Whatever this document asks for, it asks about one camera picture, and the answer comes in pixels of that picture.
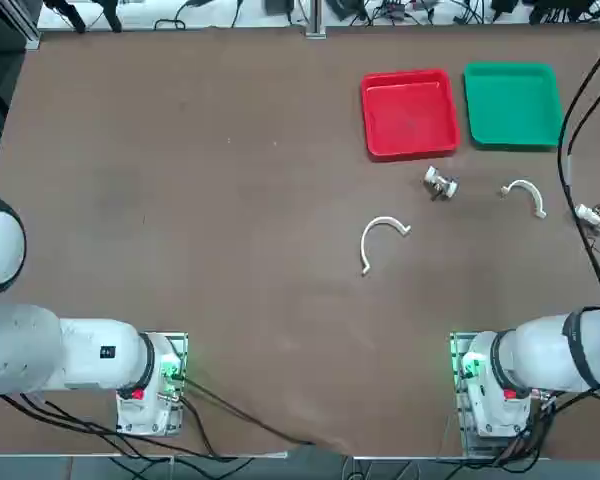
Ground black left arm floor cables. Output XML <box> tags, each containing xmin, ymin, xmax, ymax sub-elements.
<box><xmin>0</xmin><ymin>392</ymin><xmax>261</xmax><ymax>464</ymax></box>

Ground black stand legs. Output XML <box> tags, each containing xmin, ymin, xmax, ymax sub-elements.
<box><xmin>42</xmin><ymin>0</ymin><xmax>125</xmax><ymax>35</ymax></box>

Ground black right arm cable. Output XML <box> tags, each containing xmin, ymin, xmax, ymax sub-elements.
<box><xmin>557</xmin><ymin>37</ymin><xmax>600</xmax><ymax>309</ymax></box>

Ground black right base cables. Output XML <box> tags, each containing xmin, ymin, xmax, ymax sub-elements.
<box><xmin>494</xmin><ymin>379</ymin><xmax>600</xmax><ymax>474</ymax></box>

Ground large white pipe clamp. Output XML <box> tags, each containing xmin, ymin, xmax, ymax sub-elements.
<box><xmin>359</xmin><ymin>216</ymin><xmax>412</xmax><ymax>278</ymax></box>

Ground green plastic tray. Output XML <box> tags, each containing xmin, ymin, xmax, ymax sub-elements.
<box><xmin>462</xmin><ymin>61</ymin><xmax>564</xmax><ymax>151</ymax></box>

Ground small white pipe clamp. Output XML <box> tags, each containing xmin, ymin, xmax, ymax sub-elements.
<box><xmin>500</xmin><ymin>179</ymin><xmax>548</xmax><ymax>220</ymax></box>

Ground red plastic tray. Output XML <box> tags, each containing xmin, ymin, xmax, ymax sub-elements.
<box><xmin>359</xmin><ymin>68</ymin><xmax>462</xmax><ymax>164</ymax></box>

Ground black left base table cables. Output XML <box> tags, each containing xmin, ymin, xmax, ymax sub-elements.
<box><xmin>177</xmin><ymin>377</ymin><xmax>316</xmax><ymax>447</ymax></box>

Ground black box with red ports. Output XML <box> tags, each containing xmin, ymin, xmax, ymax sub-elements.
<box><xmin>378</xmin><ymin>0</ymin><xmax>414</xmax><ymax>20</ymax></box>

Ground aluminium post with bracket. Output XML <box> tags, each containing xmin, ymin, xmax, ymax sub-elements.
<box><xmin>305</xmin><ymin>0</ymin><xmax>327</xmax><ymax>39</ymax></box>

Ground dark power adapter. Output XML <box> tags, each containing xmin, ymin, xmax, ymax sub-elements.
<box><xmin>326</xmin><ymin>0</ymin><xmax>367</xmax><ymax>22</ymax></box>

